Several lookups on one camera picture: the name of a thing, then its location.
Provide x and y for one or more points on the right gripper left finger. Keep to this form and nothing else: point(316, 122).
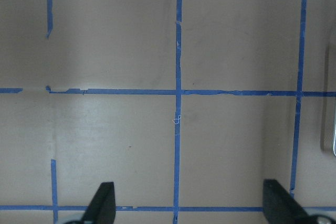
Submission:
point(102, 208)

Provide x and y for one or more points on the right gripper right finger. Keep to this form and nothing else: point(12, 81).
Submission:
point(280, 207)

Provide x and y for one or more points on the bottom wire mesh tray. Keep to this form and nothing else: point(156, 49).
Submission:
point(334, 139)

